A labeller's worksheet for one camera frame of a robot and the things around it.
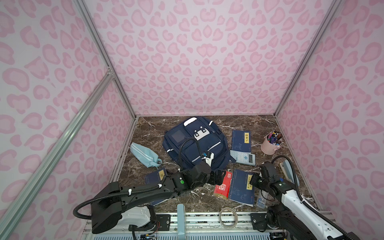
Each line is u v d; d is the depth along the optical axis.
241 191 0.82
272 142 0.90
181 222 0.70
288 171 0.86
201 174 0.56
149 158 0.93
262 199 0.73
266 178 0.65
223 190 0.84
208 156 0.67
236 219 0.73
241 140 1.04
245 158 0.95
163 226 0.73
